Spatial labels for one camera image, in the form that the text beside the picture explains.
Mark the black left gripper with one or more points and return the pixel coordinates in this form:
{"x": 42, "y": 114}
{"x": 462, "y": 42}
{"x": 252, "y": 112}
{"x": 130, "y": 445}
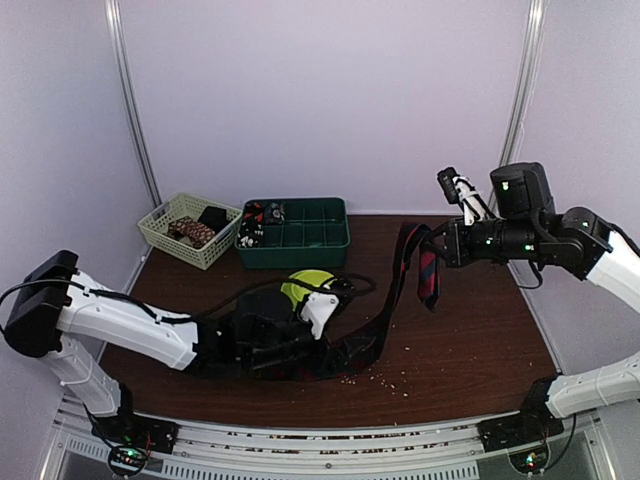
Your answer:
{"x": 319, "y": 357}

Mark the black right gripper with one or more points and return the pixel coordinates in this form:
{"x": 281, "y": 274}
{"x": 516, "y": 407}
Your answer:
{"x": 455, "y": 254}

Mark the red navy striped tie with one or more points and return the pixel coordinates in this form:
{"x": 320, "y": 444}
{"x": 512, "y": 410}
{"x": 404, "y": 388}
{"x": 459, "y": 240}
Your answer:
{"x": 363, "y": 347}

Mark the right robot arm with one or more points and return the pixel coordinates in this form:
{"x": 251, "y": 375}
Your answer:
{"x": 527, "y": 227}

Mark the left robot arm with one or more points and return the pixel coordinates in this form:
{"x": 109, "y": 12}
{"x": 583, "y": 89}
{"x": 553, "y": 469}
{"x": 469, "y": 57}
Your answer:
{"x": 274, "y": 323}

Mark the lime green plate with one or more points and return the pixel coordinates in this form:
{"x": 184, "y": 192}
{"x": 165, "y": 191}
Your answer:
{"x": 297, "y": 293}

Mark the green divided organizer tray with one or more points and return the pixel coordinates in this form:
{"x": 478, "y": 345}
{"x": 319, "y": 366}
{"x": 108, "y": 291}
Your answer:
{"x": 315, "y": 234}

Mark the black white patterned rolled tie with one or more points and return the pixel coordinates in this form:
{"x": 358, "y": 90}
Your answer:
{"x": 250, "y": 234}

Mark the dark floral rolled tie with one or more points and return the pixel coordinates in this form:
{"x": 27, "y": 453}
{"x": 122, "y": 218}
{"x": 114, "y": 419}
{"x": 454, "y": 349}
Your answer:
{"x": 274, "y": 213}

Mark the red black rolled tie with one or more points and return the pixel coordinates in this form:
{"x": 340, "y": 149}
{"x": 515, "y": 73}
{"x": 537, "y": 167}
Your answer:
{"x": 254, "y": 211}

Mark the brown floral tie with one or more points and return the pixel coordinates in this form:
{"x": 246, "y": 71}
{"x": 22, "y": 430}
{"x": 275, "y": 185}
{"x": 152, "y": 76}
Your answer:
{"x": 196, "y": 233}

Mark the pale green perforated basket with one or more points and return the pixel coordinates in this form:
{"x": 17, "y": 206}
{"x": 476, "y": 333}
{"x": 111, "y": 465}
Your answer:
{"x": 154, "y": 228}

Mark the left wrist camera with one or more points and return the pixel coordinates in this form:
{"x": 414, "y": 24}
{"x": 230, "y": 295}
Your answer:
{"x": 317, "y": 310}

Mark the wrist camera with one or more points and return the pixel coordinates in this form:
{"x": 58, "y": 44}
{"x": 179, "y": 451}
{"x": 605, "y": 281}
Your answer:
{"x": 458, "y": 192}
{"x": 317, "y": 310}

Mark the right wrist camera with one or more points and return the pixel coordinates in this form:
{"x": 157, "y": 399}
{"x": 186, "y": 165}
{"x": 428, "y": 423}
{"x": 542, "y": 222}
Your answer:
{"x": 458, "y": 192}

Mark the right aluminium frame post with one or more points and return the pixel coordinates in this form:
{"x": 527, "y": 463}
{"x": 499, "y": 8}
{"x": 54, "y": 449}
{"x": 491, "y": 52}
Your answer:
{"x": 525, "y": 84}

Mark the aluminium frame post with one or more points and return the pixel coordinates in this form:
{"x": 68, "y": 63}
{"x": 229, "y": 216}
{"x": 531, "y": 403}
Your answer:
{"x": 117, "y": 35}
{"x": 525, "y": 84}

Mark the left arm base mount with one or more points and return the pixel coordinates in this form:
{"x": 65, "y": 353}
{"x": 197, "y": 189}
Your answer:
{"x": 149, "y": 434}

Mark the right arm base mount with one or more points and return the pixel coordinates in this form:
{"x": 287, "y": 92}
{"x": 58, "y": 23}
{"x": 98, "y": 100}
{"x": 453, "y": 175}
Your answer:
{"x": 533, "y": 422}

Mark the left aluminium frame post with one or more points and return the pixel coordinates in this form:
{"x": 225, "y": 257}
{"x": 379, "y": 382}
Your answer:
{"x": 117, "y": 35}

